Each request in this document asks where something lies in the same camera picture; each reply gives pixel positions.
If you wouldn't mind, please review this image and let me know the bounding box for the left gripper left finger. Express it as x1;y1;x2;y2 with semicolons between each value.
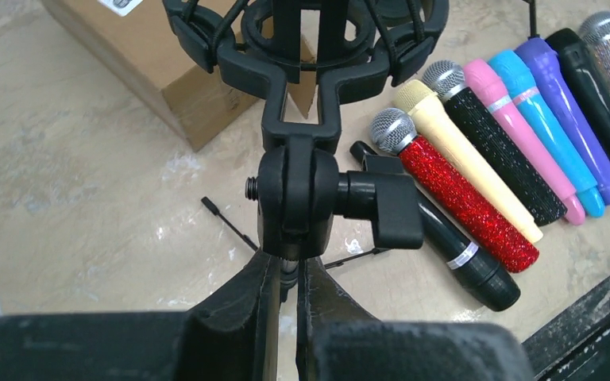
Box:
0;252;280;380

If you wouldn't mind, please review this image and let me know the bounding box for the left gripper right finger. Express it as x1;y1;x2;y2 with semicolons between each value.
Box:
296;258;534;380

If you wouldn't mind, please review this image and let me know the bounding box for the red glitter microphone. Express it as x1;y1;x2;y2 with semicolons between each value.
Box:
369;108;539;273

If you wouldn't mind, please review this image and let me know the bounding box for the cream microphone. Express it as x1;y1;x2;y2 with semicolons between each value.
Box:
393;79;543;244

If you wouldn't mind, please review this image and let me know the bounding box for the tripod microphone stand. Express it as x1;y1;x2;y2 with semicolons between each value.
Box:
164;1;450;275

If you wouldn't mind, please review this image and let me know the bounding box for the black glitter microphone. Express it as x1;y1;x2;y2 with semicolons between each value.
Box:
422;60;567;226

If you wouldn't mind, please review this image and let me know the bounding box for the pink microphone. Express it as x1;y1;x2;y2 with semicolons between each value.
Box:
463;59;585;225

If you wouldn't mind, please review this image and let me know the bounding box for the brown cardboard box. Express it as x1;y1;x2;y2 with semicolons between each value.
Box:
39;0;318;153

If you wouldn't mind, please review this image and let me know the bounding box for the teal microphone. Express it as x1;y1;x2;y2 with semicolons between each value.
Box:
488;50;605;217

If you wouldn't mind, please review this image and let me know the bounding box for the purple microphone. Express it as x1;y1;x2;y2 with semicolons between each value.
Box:
515;37;610;206

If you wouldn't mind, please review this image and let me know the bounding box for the black orange-tipped microphone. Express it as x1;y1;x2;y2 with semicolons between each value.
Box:
545;28;610;159

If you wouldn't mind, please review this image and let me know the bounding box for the tripod shock mount stand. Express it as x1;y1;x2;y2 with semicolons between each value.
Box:
523;0;540;39

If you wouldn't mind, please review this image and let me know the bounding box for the small black microphone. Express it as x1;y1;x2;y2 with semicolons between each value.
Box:
349;140;521;312

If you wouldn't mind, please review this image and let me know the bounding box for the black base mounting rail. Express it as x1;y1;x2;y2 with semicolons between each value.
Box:
523;276;610;380

